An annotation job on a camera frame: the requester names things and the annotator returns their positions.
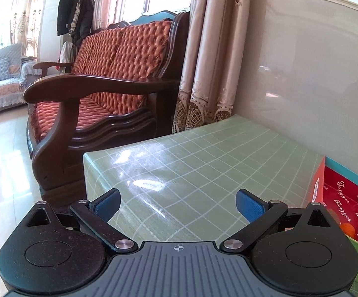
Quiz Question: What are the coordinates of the green checked tablecloth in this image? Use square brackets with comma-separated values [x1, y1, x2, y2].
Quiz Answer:
[83, 114, 326, 245]

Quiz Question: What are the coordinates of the medium orange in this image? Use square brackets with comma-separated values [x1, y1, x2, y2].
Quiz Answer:
[340, 221, 358, 239]

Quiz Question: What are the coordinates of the black jacket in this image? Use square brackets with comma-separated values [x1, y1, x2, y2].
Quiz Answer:
[57, 0, 95, 48]

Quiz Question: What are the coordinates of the white tall cabinet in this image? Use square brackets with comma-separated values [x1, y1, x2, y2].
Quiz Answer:
[37, 0, 66, 76]

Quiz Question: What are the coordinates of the colourful cardboard box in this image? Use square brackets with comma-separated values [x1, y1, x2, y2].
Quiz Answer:
[312, 156, 358, 285]

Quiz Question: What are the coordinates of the wooden sofa with orange cushions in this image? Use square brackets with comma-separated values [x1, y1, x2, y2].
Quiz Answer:
[24, 11, 190, 206]

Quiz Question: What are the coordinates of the grey covered sofa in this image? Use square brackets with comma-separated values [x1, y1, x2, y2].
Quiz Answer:
[0, 43, 42, 116]

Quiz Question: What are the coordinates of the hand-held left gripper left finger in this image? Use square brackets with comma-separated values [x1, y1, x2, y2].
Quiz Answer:
[12, 188, 139, 254]

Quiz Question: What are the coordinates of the white hanging garment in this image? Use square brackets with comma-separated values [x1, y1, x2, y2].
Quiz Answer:
[59, 41, 75, 74]

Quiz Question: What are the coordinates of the beige lace curtain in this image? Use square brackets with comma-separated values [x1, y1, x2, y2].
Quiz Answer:
[171, 0, 252, 135]

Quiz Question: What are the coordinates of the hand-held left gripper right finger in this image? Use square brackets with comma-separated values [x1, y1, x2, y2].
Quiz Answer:
[219, 189, 347, 252]

